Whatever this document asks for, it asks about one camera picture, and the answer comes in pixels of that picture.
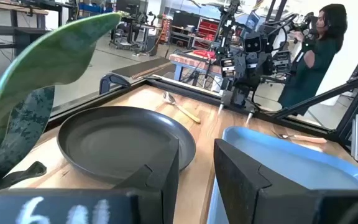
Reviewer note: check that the black desk with equipment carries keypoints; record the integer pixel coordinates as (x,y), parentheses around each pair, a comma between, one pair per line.
(132,28)

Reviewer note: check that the black floor mat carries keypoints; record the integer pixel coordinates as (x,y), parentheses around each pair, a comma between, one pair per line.
(141,68)

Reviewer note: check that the person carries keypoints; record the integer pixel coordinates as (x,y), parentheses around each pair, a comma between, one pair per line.
(315,68)

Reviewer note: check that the green snake plant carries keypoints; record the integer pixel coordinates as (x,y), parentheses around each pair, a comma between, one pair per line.
(51,59)

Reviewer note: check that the shelf with red bins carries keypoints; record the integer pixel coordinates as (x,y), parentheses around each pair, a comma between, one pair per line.
(208,28)

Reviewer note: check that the black clamp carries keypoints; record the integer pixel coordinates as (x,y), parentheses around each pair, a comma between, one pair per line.
(110,79)

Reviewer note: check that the light blue plastic tray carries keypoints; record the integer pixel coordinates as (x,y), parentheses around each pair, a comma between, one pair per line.
(291,158)

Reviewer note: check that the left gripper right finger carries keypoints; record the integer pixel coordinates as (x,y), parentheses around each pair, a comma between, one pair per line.
(259,199)

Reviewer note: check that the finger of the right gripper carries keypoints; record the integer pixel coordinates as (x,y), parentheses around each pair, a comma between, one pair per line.
(249,117)
(220,108)

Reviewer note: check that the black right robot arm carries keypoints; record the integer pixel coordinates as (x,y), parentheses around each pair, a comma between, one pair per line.
(250,59)

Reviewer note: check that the wooden workbench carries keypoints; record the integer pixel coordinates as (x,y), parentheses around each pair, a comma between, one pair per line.
(11,7)

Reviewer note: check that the blue table with red top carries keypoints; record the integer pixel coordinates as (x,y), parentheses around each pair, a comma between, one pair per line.
(182,60)

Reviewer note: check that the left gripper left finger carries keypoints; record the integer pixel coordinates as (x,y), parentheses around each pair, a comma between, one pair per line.
(157,199)

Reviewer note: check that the white metal bracket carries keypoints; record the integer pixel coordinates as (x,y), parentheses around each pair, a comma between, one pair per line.
(357,140)

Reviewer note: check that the black round plate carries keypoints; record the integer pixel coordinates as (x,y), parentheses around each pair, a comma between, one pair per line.
(113,143)

